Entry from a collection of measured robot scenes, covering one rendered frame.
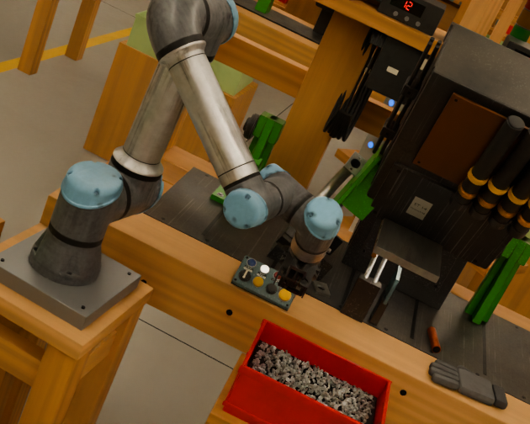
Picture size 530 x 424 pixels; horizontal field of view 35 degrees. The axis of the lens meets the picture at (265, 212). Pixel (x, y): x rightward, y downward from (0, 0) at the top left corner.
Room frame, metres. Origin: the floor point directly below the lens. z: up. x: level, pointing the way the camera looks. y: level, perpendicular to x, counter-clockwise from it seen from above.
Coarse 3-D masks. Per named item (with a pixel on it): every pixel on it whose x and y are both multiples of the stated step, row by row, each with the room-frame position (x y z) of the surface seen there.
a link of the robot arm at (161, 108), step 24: (216, 0) 1.66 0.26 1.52; (216, 24) 1.64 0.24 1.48; (216, 48) 1.68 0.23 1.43; (168, 72) 1.66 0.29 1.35; (144, 96) 1.69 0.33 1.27; (168, 96) 1.66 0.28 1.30; (144, 120) 1.66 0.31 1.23; (168, 120) 1.67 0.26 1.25; (144, 144) 1.66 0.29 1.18; (120, 168) 1.65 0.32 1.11; (144, 168) 1.66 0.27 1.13; (144, 192) 1.66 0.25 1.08
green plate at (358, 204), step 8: (376, 152) 2.07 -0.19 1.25; (368, 160) 2.08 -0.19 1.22; (376, 160) 1.99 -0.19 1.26; (368, 168) 1.99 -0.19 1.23; (376, 168) 2.00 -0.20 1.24; (360, 176) 1.99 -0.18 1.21; (368, 176) 2.00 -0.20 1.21; (352, 184) 1.99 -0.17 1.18; (360, 184) 2.00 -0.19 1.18; (368, 184) 2.00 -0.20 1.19; (344, 192) 2.00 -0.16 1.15; (352, 192) 2.00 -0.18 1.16; (360, 192) 2.00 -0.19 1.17; (336, 200) 2.01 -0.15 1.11; (344, 200) 2.00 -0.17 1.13; (352, 200) 2.00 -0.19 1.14; (360, 200) 2.00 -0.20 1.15; (368, 200) 2.00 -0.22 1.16; (352, 208) 2.00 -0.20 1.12; (360, 208) 2.00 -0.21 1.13; (368, 208) 2.00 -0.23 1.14; (360, 216) 2.00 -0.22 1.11
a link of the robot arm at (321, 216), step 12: (312, 204) 1.52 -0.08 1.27; (324, 204) 1.53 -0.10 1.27; (336, 204) 1.54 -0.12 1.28; (300, 216) 1.53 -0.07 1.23; (312, 216) 1.51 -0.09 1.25; (324, 216) 1.51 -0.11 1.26; (336, 216) 1.52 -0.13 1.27; (300, 228) 1.53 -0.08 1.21; (312, 228) 1.51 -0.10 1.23; (324, 228) 1.50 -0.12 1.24; (336, 228) 1.51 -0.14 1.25; (300, 240) 1.55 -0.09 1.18; (312, 240) 1.52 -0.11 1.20; (324, 240) 1.52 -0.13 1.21; (312, 252) 1.55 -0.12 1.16
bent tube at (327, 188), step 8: (352, 160) 2.10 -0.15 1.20; (360, 160) 2.09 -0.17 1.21; (344, 168) 2.10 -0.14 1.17; (352, 168) 2.07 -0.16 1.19; (360, 168) 2.08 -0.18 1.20; (336, 176) 2.14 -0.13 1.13; (344, 176) 2.12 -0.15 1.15; (328, 184) 2.14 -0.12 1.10; (336, 184) 2.14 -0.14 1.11; (320, 192) 2.14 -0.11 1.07; (328, 192) 2.13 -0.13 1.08
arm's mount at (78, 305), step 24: (24, 240) 1.60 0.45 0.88; (0, 264) 1.47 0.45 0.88; (24, 264) 1.51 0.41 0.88; (120, 264) 1.67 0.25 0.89; (24, 288) 1.45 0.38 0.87; (48, 288) 1.47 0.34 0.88; (72, 288) 1.50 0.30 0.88; (96, 288) 1.54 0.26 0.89; (120, 288) 1.58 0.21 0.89; (72, 312) 1.43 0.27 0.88; (96, 312) 1.47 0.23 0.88
